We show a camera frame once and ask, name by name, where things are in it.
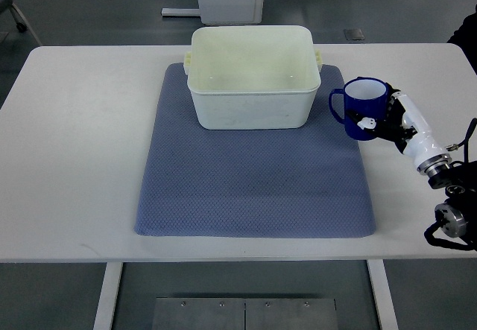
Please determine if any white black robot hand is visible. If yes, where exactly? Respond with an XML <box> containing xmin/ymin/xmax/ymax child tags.
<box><xmin>364</xmin><ymin>83</ymin><xmax>451</xmax><ymax>178</ymax></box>

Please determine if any blue mug white inside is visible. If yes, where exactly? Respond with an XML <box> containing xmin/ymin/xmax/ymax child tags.
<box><xmin>328</xmin><ymin>77</ymin><xmax>389</xmax><ymax>141</ymax></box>

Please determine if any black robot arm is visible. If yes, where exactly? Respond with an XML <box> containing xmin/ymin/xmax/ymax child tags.
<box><xmin>424</xmin><ymin>118</ymin><xmax>476</xmax><ymax>251</ymax></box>

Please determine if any white plastic box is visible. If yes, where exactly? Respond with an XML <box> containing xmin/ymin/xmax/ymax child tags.
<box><xmin>183</xmin><ymin>25</ymin><xmax>321</xmax><ymax>130</ymax></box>

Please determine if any grey floor socket plate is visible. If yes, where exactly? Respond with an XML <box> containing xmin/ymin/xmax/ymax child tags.
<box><xmin>344</xmin><ymin>28</ymin><xmax>365</xmax><ymax>41</ymax></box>

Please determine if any dark clothed person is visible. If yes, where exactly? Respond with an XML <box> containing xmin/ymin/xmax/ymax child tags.
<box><xmin>447</xmin><ymin>12</ymin><xmax>476</xmax><ymax>72</ymax></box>

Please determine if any blue quilted mat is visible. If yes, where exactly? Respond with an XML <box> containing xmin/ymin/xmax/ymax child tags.
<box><xmin>135</xmin><ymin>63</ymin><xmax>376</xmax><ymax>238</ymax></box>

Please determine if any white right table leg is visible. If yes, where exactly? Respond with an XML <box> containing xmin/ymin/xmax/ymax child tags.
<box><xmin>367</xmin><ymin>259</ymin><xmax>399</xmax><ymax>330</ymax></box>

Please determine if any white table leg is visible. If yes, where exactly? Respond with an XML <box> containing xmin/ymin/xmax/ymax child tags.
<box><xmin>367</xmin><ymin>259</ymin><xmax>399</xmax><ymax>330</ymax></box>
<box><xmin>92</xmin><ymin>262</ymin><xmax>123</xmax><ymax>330</ymax></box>

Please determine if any white left table leg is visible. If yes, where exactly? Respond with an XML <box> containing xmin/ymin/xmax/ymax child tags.
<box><xmin>92</xmin><ymin>262</ymin><xmax>123</xmax><ymax>330</ymax></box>

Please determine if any grey office chair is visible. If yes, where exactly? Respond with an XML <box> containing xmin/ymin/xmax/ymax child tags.
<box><xmin>1</xmin><ymin>0</ymin><xmax>43</xmax><ymax>46</ymax></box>

